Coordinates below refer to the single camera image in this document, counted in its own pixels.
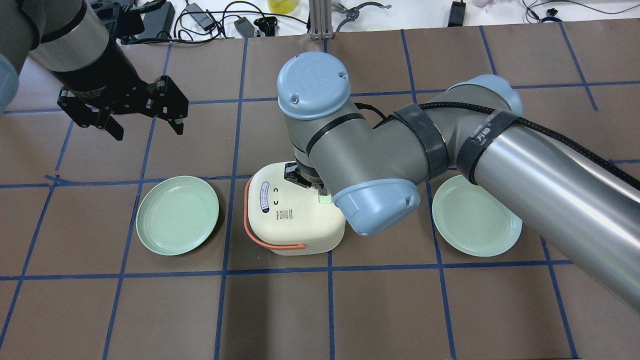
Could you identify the black power adapter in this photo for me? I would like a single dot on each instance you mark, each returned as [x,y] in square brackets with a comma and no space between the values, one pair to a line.
[157,23]

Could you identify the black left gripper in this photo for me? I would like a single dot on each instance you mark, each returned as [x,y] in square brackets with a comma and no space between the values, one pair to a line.
[101,73]

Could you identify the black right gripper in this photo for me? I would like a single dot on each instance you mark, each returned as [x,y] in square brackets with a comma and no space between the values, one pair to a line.
[293,174]

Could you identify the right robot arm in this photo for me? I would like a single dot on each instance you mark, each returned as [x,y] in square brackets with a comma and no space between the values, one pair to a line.
[583,204]

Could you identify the green plate near left arm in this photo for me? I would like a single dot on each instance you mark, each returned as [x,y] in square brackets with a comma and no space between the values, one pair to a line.
[177,215]

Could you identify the white rice cooker orange handle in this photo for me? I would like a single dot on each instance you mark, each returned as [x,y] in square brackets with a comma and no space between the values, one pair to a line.
[289,219]

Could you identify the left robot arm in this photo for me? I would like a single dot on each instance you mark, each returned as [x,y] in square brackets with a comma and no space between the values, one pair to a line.
[76,41]

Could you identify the aluminium frame post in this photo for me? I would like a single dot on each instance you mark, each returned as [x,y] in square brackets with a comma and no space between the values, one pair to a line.
[320,20]

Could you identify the green plate near right arm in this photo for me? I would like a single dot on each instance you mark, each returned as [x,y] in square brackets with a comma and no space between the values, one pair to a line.
[472,221]

